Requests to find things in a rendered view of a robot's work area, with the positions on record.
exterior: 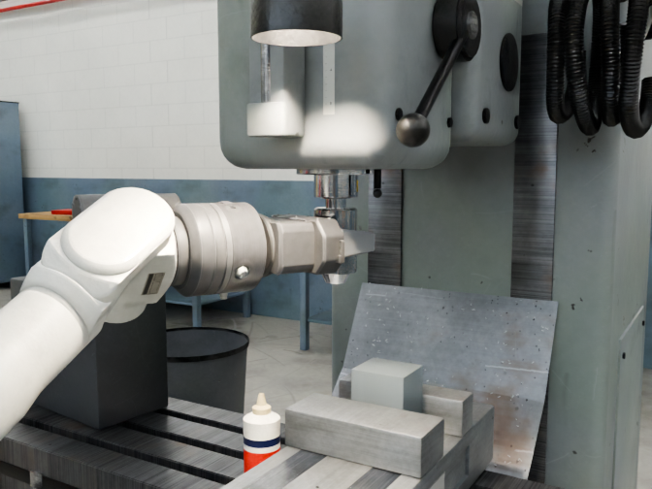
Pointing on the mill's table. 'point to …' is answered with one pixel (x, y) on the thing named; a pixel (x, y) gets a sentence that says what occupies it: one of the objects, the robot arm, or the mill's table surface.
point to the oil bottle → (260, 434)
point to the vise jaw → (366, 434)
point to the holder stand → (113, 372)
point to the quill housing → (342, 91)
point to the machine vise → (459, 469)
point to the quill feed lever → (442, 29)
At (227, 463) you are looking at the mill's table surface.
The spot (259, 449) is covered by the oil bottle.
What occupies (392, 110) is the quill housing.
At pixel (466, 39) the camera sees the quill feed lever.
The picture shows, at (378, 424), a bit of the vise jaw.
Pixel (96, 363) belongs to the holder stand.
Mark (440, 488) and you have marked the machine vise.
